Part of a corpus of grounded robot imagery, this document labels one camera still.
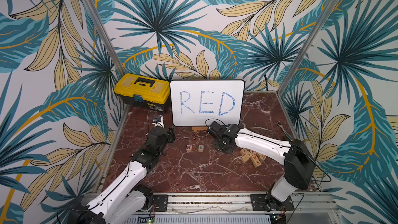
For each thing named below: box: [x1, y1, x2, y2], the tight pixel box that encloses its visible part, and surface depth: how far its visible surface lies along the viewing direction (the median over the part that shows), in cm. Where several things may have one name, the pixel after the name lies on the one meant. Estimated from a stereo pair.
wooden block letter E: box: [197, 144, 205, 152], surface depth 92 cm
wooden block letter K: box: [252, 159, 262, 168], surface depth 85 cm
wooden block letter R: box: [186, 144, 193, 152], surface depth 91 cm
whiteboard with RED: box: [169, 79, 246, 127], surface depth 90 cm
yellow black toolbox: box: [114, 73, 171, 112], surface depth 101 cm
